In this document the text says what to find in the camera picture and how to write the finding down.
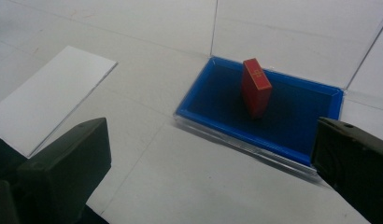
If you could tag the blue lined clear plastic box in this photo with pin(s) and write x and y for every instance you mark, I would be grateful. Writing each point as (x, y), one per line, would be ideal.
(273, 115)

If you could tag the red rectangular block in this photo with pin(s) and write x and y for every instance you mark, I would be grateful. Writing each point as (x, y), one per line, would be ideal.
(255, 90)

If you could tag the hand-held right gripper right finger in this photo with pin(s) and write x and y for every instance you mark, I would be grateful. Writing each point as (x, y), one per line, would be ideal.
(357, 168)

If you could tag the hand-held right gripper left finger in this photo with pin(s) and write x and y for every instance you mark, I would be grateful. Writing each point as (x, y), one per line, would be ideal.
(68, 168)

